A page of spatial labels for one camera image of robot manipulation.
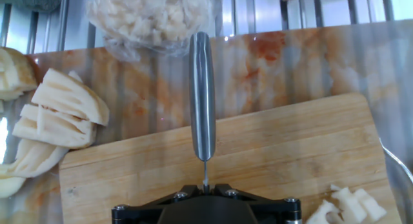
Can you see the marble pattern plastic sheet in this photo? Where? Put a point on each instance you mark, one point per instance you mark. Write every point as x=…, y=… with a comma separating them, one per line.
x=290, y=62

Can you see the cut lotus root piece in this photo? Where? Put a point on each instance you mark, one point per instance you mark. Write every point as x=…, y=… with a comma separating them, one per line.
x=35, y=159
x=55, y=128
x=71, y=98
x=16, y=72

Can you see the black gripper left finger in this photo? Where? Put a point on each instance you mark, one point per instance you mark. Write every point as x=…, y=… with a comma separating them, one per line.
x=135, y=214

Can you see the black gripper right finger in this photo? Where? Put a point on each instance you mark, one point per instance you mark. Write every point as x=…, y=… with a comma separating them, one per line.
x=277, y=212

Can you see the plastic bag of lotus pieces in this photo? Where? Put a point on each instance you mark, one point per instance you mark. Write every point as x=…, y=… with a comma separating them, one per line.
x=151, y=17

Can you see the steel cleaver knife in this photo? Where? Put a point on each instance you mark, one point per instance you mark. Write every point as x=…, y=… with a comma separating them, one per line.
x=201, y=88

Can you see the bamboo cutting board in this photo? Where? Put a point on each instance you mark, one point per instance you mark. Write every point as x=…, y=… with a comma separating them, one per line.
x=258, y=146

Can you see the thin cut lotus slices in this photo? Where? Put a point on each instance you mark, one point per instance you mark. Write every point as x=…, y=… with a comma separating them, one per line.
x=348, y=206

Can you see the metal bowl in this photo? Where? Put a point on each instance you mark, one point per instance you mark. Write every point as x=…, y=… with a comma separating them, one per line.
x=400, y=162

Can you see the flat lotus root slice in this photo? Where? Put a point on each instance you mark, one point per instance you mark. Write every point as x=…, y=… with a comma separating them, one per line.
x=9, y=187

